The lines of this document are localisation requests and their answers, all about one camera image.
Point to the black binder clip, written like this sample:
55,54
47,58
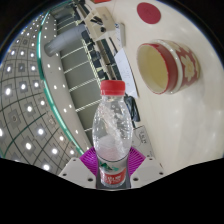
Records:
97,21

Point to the white remote control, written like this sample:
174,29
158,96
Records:
120,33

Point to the clear red-capped water bottle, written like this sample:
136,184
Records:
112,146

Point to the black desk telephone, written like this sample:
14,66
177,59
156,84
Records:
133,110

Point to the red and cream patterned mug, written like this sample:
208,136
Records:
183,65

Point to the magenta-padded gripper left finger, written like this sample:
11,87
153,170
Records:
78,170

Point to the round ceiling lights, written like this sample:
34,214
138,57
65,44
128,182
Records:
28,108

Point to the row of black office chairs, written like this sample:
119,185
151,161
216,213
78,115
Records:
89,46

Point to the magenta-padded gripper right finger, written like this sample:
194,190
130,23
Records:
146,170

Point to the flat round red coaster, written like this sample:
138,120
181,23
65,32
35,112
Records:
148,13

